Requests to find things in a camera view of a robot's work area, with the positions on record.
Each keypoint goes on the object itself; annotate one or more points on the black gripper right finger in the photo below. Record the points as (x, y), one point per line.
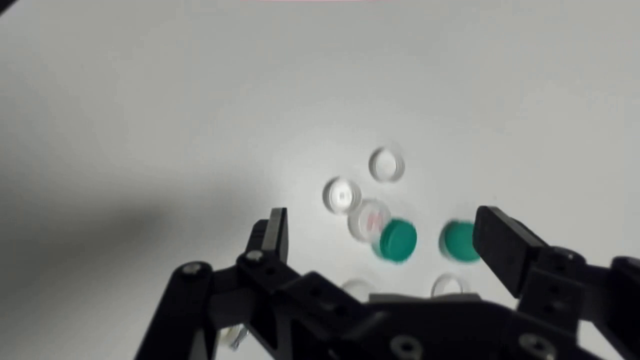
(506, 251)

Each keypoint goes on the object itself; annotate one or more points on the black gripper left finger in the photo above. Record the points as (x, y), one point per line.
(277, 233)

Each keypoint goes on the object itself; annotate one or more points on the green plastic cap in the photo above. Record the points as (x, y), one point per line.
(458, 240)
(398, 240)

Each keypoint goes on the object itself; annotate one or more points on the white open plastic cap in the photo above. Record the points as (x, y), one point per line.
(449, 284)
(386, 164)

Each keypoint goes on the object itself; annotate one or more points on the translucent cap with pink mark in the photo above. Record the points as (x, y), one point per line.
(367, 218)

